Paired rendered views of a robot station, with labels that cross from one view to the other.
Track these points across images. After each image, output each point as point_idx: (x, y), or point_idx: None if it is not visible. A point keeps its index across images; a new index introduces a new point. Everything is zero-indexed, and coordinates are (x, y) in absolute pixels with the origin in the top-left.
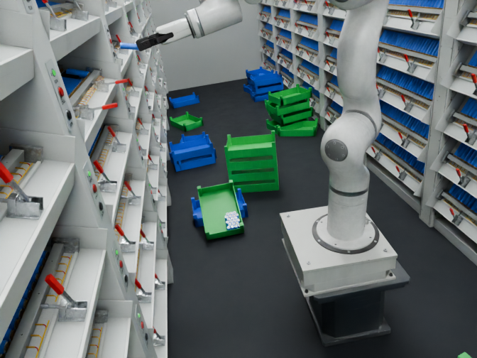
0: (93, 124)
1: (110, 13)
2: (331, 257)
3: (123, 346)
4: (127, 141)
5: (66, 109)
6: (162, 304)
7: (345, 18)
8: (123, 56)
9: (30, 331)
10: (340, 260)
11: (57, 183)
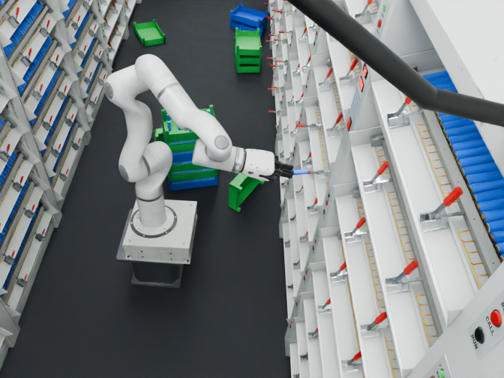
0: (307, 124)
1: (342, 239)
2: (175, 205)
3: (292, 148)
4: (310, 229)
5: (307, 84)
6: (289, 273)
7: (136, 108)
8: (343, 342)
9: None
10: (171, 202)
11: (304, 82)
